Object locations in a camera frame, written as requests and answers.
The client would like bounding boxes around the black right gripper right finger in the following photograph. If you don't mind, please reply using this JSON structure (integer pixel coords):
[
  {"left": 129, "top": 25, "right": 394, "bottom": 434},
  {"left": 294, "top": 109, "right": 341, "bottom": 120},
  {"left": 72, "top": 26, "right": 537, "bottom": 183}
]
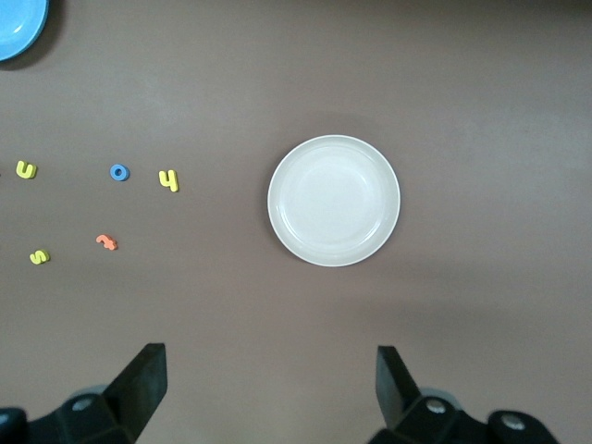
[{"left": 369, "top": 345, "right": 499, "bottom": 444}]

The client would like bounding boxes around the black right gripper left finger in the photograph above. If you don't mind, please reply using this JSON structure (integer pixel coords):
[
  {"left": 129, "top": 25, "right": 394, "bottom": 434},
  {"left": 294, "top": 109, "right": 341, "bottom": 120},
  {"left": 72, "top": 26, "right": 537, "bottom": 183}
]
[{"left": 27, "top": 342, "right": 167, "bottom": 444}]

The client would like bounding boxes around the beige round plate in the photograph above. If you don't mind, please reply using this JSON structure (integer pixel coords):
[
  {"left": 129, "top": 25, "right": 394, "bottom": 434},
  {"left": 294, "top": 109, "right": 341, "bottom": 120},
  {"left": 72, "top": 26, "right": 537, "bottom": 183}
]
[{"left": 266, "top": 134, "right": 401, "bottom": 268}]

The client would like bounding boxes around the blue round plate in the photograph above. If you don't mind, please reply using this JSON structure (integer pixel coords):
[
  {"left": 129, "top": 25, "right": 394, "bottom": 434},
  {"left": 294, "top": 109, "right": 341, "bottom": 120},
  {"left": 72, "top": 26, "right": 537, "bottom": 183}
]
[{"left": 0, "top": 0, "right": 50, "bottom": 63}]

